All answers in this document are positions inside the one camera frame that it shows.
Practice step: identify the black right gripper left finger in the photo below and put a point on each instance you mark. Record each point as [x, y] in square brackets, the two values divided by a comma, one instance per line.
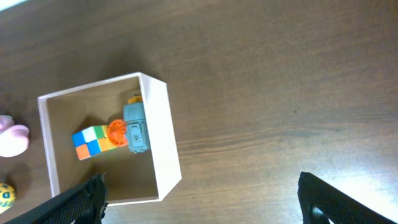
[84, 203]

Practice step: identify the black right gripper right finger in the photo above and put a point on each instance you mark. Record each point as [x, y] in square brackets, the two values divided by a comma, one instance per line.
[322, 203]

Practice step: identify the multicoloured puzzle cube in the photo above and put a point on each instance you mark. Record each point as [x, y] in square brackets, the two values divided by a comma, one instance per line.
[92, 141]

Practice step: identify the yellow grey toy truck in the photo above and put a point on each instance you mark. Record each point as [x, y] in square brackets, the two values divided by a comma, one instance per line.
[136, 127]

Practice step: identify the white cardboard box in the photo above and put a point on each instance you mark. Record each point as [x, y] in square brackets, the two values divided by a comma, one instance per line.
[130, 178]

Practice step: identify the yellow ball with blue letters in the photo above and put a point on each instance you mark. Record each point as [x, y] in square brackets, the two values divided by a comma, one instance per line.
[7, 197]

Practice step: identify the pink white toy duck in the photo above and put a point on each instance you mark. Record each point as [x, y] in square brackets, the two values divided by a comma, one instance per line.
[14, 137]

